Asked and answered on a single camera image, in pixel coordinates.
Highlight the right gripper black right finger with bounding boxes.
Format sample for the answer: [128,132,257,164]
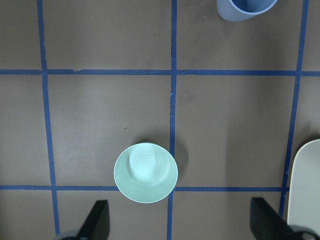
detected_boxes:
[250,197,294,240]

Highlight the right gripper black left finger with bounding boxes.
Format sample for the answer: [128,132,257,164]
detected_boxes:
[77,200,110,240]

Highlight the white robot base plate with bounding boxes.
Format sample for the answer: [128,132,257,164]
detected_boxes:
[287,139,320,235]

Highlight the mint green bowl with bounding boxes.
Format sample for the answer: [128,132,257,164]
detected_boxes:
[113,142,179,204]

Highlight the blue cup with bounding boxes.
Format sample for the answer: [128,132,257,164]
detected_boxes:
[216,0,277,22]

